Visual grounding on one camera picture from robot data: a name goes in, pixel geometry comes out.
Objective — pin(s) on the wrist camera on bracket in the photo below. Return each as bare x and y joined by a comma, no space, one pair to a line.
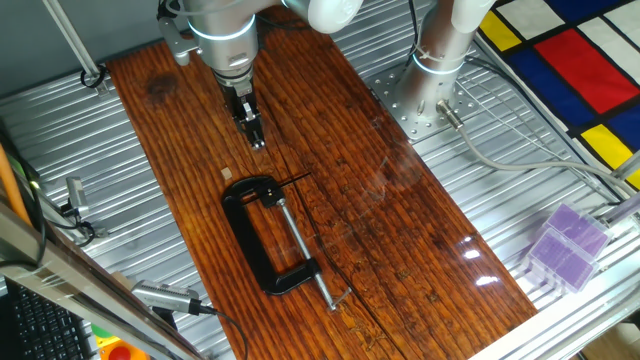
177,42

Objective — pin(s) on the ribbed silver camera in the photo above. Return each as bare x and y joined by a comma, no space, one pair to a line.
160,296

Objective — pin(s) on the aluminium frame beam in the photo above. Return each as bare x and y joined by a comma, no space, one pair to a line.
75,280

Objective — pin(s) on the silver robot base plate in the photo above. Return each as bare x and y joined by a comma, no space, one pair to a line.
415,125

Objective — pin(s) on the small black clock movement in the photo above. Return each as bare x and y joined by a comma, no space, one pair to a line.
270,196

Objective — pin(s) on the aluminium table edge rail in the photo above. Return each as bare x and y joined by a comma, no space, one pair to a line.
565,315

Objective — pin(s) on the orange box with red button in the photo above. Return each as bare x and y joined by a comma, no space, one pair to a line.
120,352

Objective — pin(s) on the brown wooden board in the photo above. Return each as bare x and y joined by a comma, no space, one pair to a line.
400,225

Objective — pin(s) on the small wooden cube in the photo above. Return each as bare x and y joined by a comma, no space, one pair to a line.
227,174

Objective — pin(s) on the black C-clamp with steel screw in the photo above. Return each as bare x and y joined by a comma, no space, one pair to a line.
245,235

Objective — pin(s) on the colour block patterned cloth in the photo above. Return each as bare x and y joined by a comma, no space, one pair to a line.
575,65

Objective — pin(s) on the clear box with purple contents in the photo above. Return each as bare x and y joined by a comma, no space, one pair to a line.
580,232
562,260

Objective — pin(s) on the yellow box with green button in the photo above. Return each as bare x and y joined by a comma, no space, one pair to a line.
101,331

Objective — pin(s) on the thin aluminium pole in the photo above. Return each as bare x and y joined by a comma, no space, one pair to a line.
75,45

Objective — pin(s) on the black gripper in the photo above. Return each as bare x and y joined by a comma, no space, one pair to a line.
241,97

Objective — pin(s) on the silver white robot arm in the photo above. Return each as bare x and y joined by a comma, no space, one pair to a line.
225,30

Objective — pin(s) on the black keyboard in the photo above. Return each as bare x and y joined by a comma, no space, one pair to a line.
45,330

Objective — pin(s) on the orange pole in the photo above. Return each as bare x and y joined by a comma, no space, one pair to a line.
10,185

